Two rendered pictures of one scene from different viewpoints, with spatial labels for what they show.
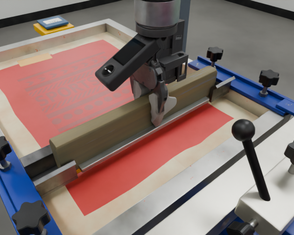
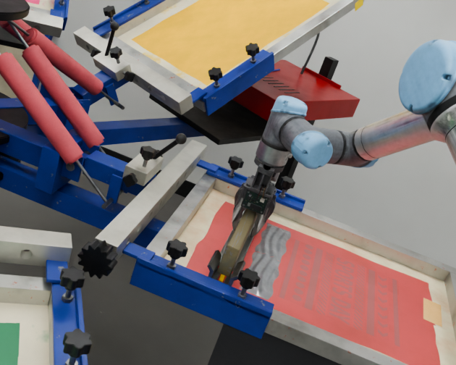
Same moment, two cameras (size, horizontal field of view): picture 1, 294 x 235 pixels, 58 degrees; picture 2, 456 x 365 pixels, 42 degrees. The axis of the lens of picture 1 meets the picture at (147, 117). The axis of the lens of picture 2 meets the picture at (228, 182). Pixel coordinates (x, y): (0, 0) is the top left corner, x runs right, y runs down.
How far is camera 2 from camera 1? 1.69 m
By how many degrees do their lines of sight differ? 103
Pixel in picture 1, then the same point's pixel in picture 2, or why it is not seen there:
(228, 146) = (175, 224)
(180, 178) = (192, 204)
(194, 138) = (203, 247)
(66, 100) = (328, 265)
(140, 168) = (221, 224)
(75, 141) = not seen: hidden behind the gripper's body
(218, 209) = (167, 170)
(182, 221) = (179, 166)
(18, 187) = not seen: hidden behind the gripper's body
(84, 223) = (222, 198)
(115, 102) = (292, 270)
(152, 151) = (224, 235)
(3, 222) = not seen: outside the picture
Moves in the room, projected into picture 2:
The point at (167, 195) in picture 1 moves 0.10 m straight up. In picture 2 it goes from (192, 196) to (203, 164)
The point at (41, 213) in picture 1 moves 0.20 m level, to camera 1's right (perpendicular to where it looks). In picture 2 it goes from (232, 159) to (176, 160)
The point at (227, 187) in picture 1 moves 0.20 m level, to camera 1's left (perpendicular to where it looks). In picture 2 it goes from (168, 177) to (227, 174)
